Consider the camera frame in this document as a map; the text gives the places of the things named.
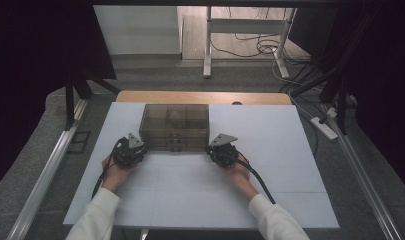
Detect brown transparent drawer box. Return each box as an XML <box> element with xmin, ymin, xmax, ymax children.
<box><xmin>138</xmin><ymin>103</ymin><xmax>211</xmax><ymax>153</ymax></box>

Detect person's right hand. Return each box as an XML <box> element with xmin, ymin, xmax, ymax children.
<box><xmin>219</xmin><ymin>161</ymin><xmax>260</xmax><ymax>201</ymax></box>

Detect wooden table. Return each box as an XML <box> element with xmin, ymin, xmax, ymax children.
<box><xmin>115</xmin><ymin>90</ymin><xmax>293</xmax><ymax>106</ymax></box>

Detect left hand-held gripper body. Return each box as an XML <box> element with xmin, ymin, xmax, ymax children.
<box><xmin>112</xmin><ymin>132</ymin><xmax>148</xmax><ymax>169</ymax></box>

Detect pale round item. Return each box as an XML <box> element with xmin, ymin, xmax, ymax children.
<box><xmin>168</xmin><ymin>109</ymin><xmax>187</xmax><ymax>128</ymax></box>

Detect right hand-held gripper black cable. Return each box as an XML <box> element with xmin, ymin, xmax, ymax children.
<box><xmin>235</xmin><ymin>150</ymin><xmax>277</xmax><ymax>205</ymax></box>

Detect black metal stand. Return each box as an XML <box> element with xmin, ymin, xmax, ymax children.
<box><xmin>64</xmin><ymin>68</ymin><xmax>122</xmax><ymax>132</ymax></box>
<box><xmin>289</xmin><ymin>6</ymin><xmax>384</xmax><ymax>136</ymax></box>

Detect white foam board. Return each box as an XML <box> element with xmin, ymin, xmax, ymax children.
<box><xmin>62</xmin><ymin>101</ymin><xmax>340</xmax><ymax>232</ymax></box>

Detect white cabinet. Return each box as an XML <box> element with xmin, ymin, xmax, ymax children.
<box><xmin>93</xmin><ymin>4</ymin><xmax>184</xmax><ymax>62</ymax></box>

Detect dark curtain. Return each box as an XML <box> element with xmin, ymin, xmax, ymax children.
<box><xmin>289</xmin><ymin>0</ymin><xmax>405</xmax><ymax>196</ymax></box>
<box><xmin>0</xmin><ymin>0</ymin><xmax>118</xmax><ymax>194</ymax></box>

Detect person's left hand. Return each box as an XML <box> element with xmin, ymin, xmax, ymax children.
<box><xmin>101</xmin><ymin>155</ymin><xmax>138</xmax><ymax>194</ymax></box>

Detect left hand-held gripper black cable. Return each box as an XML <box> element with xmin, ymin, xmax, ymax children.
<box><xmin>91</xmin><ymin>146</ymin><xmax>119</xmax><ymax>200</ymax></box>

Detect white power strip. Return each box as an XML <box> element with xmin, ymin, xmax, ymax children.
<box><xmin>309</xmin><ymin>116</ymin><xmax>339</xmax><ymax>141</ymax></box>

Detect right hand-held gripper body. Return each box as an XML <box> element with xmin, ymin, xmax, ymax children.
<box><xmin>206</xmin><ymin>133</ymin><xmax>240</xmax><ymax>169</ymax></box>

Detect brown transparent drawer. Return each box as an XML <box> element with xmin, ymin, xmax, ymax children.
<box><xmin>144</xmin><ymin>139</ymin><xmax>210</xmax><ymax>153</ymax></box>
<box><xmin>139</xmin><ymin>130</ymin><xmax>210</xmax><ymax>141</ymax></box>

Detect white desk frame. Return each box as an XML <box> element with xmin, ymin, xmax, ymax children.
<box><xmin>203</xmin><ymin>5</ymin><xmax>298</xmax><ymax>80</ymax></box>

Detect tangle of floor cables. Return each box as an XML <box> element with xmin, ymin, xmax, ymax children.
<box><xmin>209</xmin><ymin>6</ymin><xmax>324</xmax><ymax>98</ymax></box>

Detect aluminium rail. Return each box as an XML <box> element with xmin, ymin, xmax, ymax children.
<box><xmin>6</xmin><ymin>98</ymin><xmax>89</xmax><ymax>240</ymax></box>
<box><xmin>321</xmin><ymin>103</ymin><xmax>403</xmax><ymax>240</ymax></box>

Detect hand-held gripper black cable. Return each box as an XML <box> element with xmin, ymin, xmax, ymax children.
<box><xmin>91</xmin><ymin>146</ymin><xmax>119</xmax><ymax>200</ymax></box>
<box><xmin>235</xmin><ymin>150</ymin><xmax>277</xmax><ymax>205</ymax></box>

